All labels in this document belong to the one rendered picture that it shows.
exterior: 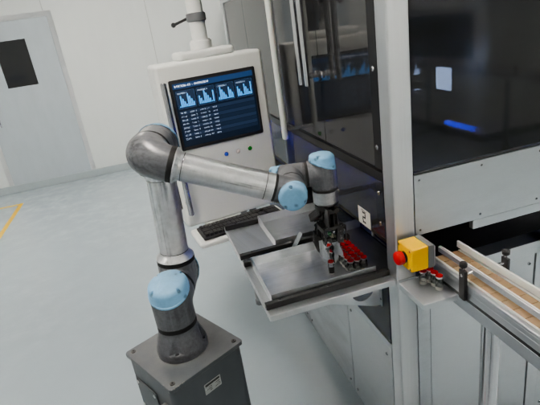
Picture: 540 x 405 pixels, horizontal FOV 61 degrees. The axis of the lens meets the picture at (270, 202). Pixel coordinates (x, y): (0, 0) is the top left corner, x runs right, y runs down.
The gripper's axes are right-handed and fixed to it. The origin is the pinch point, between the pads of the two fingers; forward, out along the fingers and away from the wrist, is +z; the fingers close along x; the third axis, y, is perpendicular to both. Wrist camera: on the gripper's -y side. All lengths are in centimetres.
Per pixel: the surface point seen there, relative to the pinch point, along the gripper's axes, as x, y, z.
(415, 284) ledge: 19.0, 18.2, 5.4
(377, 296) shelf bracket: 14.0, 3.2, 16.9
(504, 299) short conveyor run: 30, 41, 0
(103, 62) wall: -86, -541, -53
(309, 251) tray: -0.9, -17.3, 5.1
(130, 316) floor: -86, -154, 93
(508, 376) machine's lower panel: 58, 14, 59
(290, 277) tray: -12.7, -3.6, 5.1
